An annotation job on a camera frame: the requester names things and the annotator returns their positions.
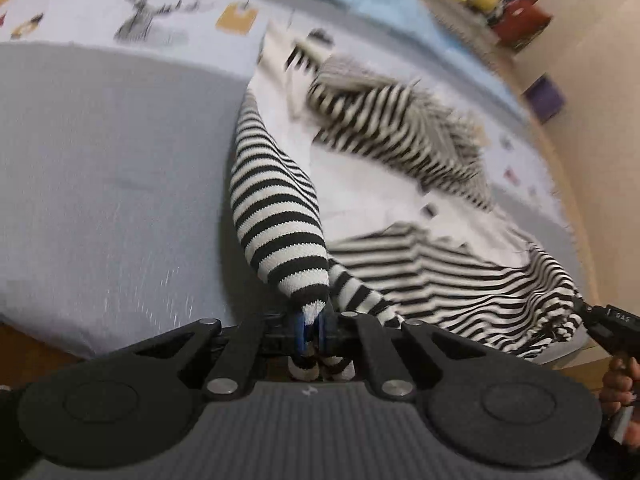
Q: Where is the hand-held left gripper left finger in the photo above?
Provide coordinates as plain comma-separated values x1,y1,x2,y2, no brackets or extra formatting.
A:
102,312,306,401

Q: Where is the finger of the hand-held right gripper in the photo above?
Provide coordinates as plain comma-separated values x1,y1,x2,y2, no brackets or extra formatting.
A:
570,296,593,328

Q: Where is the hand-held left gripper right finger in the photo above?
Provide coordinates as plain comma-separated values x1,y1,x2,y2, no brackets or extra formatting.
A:
317,311,506,401

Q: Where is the black white striped garment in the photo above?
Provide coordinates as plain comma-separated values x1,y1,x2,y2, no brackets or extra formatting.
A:
229,20,588,381

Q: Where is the person's right hand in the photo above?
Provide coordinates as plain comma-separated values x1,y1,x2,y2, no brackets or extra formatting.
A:
599,355,640,418

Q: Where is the purple box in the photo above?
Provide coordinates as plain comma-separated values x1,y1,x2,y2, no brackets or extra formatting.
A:
524,76,568,122

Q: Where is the grey printed bed sheet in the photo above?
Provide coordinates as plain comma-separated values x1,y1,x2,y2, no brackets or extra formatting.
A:
0,0,588,366

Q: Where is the red box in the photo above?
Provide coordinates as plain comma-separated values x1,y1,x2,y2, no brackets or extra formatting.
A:
492,0,553,51

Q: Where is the light blue blanket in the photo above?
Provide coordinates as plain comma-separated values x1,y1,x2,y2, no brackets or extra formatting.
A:
210,0,531,121

